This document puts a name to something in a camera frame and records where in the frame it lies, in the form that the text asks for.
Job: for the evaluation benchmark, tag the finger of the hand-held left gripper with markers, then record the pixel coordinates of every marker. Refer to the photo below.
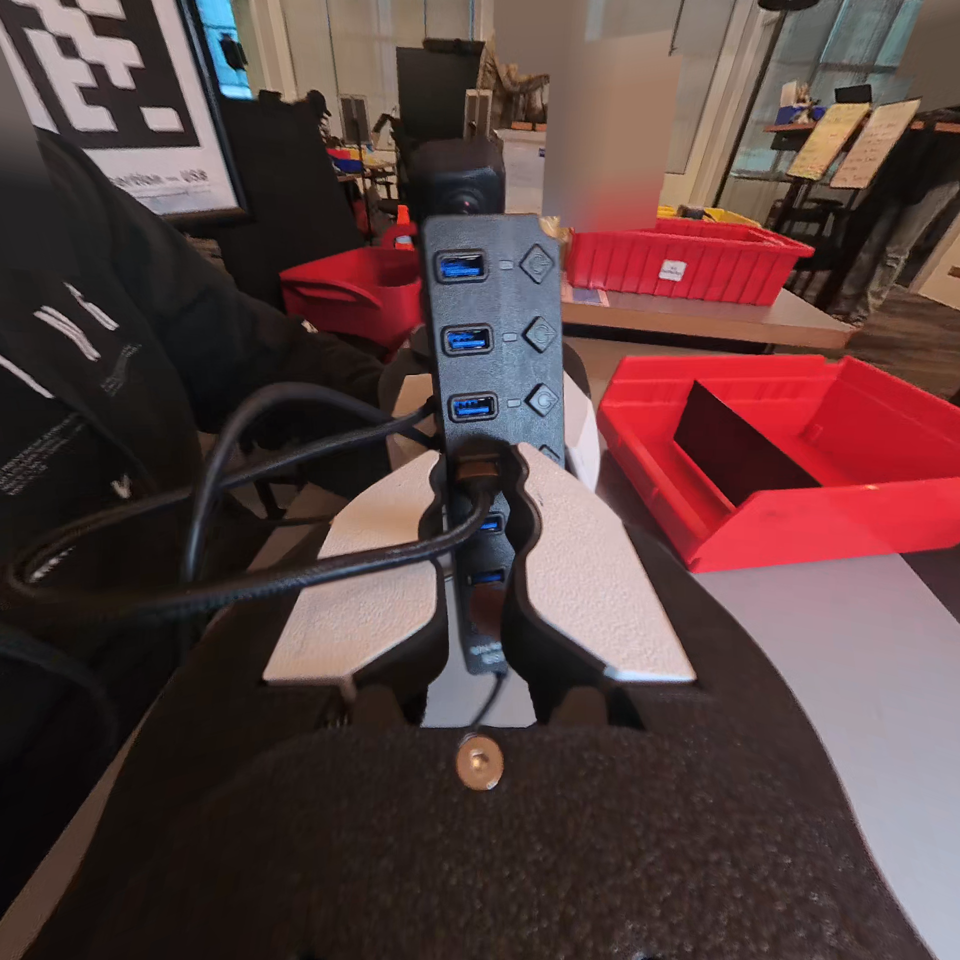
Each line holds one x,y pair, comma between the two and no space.
585,442
409,394

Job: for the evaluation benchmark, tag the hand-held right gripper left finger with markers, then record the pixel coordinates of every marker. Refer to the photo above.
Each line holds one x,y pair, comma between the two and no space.
360,577

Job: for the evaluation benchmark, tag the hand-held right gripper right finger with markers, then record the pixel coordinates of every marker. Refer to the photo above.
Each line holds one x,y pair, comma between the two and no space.
592,585

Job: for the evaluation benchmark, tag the black usb hub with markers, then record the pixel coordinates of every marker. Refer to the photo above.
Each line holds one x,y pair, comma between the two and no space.
499,360

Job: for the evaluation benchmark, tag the person's left forearm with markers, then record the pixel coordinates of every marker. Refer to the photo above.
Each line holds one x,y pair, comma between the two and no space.
300,352

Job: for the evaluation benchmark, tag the orange white cone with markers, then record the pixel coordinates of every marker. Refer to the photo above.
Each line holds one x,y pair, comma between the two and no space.
403,229

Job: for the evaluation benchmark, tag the black monitor screen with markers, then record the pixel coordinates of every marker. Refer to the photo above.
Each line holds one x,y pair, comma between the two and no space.
439,90

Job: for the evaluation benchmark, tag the red plastic tub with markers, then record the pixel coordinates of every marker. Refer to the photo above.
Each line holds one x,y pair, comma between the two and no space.
352,292

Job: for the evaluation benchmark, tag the black bin divider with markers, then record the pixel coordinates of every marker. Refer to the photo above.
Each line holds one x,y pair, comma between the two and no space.
735,450

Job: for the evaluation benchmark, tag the dark cloth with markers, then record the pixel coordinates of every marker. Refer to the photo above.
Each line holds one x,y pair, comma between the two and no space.
277,172

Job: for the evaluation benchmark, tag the long ribbed red bin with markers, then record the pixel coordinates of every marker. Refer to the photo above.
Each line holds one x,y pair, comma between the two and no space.
682,262

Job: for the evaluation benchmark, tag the yellow plastic bin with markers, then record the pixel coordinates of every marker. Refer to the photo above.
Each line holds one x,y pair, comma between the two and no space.
709,217

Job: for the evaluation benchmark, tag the large red plastic bin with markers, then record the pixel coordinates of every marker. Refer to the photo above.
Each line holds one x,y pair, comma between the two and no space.
862,465

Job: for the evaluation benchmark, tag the person in black hoodie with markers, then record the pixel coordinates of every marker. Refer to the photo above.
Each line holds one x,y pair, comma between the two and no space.
90,390

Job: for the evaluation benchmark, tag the paper sheet easel board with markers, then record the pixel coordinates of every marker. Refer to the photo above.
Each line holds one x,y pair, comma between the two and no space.
874,142
825,142

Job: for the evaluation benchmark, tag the framed black white marker board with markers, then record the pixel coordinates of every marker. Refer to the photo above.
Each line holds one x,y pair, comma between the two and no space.
97,97

